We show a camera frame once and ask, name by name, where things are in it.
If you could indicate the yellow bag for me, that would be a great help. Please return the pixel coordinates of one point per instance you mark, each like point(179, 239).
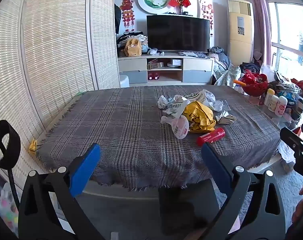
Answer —
point(199, 117)

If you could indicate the heap of grey clothes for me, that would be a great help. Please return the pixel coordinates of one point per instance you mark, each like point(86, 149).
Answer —
point(222, 67)

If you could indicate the clear plastic bag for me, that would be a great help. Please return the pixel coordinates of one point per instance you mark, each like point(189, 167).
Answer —
point(286, 155)

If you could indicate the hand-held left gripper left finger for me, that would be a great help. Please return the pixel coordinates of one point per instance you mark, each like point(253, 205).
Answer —
point(85, 170)

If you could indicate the white television cabinet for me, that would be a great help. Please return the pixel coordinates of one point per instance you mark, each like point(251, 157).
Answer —
point(197, 65)

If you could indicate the cardboard box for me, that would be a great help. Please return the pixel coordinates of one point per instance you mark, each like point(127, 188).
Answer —
point(154, 65)

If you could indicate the white toothpaste tube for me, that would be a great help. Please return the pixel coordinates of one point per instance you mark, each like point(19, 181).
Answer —
point(176, 107)

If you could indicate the bag of colourful items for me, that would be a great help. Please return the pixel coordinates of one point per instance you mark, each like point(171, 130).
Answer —
point(7, 207)

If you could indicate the orange stick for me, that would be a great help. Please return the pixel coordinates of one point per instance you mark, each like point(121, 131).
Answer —
point(239, 82)

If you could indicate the blue packet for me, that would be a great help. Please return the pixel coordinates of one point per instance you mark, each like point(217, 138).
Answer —
point(289, 96)

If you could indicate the red fish hanging ornament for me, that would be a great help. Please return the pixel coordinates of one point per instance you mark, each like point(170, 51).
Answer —
point(127, 7)

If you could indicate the white bottle pink label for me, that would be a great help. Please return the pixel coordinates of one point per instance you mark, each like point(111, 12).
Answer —
point(281, 106)

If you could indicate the paper wrapper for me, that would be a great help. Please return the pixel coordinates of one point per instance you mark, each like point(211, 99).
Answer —
point(225, 118)

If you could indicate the pink white plastic wrapper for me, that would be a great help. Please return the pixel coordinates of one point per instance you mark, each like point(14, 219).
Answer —
point(179, 127)

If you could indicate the cream standing air conditioner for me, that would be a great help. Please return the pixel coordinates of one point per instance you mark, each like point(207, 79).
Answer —
point(240, 37)

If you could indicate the red plastic bowl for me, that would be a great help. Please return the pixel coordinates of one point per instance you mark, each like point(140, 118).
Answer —
point(254, 85)

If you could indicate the red tube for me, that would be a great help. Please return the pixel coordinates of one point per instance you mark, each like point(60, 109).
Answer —
point(211, 136)

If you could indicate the yellow paper scrap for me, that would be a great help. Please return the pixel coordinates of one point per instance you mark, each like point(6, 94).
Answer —
point(33, 146)

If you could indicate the round framed wall picture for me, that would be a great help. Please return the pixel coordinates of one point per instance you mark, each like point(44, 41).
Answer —
point(154, 0)

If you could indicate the dark hanging jacket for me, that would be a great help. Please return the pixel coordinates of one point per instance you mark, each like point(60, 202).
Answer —
point(117, 17)

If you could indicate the bamboo screen panel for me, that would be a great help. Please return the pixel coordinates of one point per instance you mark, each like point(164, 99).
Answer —
point(9, 80)
point(59, 45)
point(104, 35)

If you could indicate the white paper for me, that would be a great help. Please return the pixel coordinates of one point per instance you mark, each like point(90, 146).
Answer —
point(164, 102)

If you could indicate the window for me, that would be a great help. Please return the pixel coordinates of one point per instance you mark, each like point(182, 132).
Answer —
point(289, 25)

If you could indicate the red flower decoration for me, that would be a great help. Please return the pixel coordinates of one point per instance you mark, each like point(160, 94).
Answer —
point(179, 1)

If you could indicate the white round device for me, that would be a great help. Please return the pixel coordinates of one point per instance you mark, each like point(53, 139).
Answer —
point(175, 63)

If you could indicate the yellow plush backpack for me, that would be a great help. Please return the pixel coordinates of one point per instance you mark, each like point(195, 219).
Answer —
point(133, 47)

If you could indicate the small clear zip bag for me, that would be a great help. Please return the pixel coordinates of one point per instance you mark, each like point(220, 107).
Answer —
point(227, 104)

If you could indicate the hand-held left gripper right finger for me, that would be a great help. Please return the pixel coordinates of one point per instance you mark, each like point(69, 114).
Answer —
point(216, 167)

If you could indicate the red toy car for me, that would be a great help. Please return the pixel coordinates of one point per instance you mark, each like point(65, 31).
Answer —
point(153, 76)

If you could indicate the grey plaid tablecloth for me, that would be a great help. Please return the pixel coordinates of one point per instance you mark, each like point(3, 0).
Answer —
point(116, 130)

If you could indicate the pink curtain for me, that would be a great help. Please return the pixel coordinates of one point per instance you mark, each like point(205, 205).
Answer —
point(260, 17)

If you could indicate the white plastic bag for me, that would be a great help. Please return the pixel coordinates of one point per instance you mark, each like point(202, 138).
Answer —
point(267, 71)

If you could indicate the dark cup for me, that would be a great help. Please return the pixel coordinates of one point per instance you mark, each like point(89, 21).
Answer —
point(299, 108)

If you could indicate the clear plastic wrapper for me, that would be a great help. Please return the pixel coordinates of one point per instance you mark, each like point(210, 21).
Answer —
point(209, 96)

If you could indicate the red snack bag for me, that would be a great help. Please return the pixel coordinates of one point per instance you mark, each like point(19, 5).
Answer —
point(302, 86)

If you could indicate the black flat television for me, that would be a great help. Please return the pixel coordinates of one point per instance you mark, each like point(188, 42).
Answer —
point(177, 32)

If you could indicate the white bottle yellow cap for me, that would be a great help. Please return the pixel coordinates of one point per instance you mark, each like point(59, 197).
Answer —
point(268, 98)

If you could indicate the white stool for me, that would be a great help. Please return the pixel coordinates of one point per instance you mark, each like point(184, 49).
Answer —
point(124, 81)

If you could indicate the black bin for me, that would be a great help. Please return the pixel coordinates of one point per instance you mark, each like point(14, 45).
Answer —
point(179, 210)

